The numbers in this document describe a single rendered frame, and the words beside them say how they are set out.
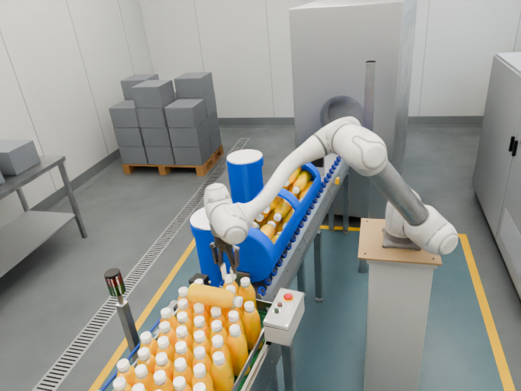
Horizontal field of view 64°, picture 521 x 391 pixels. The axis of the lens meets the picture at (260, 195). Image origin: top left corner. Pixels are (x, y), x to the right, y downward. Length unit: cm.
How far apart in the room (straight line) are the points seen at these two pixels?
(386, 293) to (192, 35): 581
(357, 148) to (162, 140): 429
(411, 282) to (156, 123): 407
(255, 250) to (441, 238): 80
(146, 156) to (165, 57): 229
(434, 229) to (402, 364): 96
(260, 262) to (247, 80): 540
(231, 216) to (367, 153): 52
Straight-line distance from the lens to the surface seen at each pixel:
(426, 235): 190
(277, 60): 690
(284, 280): 216
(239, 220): 143
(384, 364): 260
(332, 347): 301
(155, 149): 568
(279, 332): 163
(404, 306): 230
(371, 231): 227
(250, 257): 193
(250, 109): 721
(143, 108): 554
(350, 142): 152
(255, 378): 172
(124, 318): 188
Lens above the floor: 223
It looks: 27 degrees down
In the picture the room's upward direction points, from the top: 6 degrees counter-clockwise
